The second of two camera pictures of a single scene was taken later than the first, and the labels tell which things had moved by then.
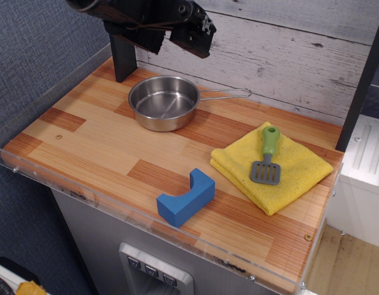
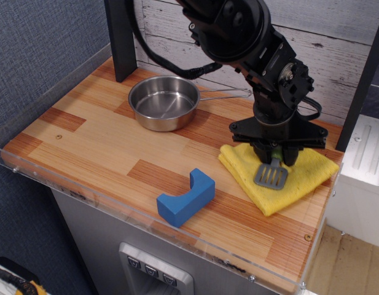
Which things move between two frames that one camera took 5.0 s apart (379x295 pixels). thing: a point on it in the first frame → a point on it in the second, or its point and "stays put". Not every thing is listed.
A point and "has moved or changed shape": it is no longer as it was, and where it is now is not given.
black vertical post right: x=365 y=82 stays put
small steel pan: x=169 y=104 stays put
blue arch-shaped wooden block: x=175 y=209 stays put
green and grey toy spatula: x=268 y=172 has moved or changed shape
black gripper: x=193 y=40 → x=276 y=121
